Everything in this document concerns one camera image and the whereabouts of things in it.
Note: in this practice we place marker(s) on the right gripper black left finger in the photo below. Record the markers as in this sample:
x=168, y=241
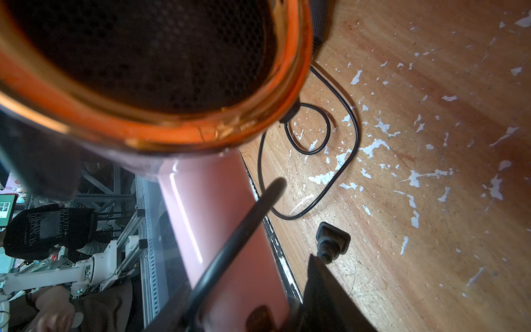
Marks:
x=171, y=317

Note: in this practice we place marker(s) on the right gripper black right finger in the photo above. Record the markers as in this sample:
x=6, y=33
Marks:
x=326, y=305

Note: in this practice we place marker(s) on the pink hair dryer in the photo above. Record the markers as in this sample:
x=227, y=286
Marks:
x=168, y=90

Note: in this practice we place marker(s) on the black hair dryer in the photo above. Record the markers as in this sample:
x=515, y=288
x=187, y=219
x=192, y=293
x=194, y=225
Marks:
x=319, y=14

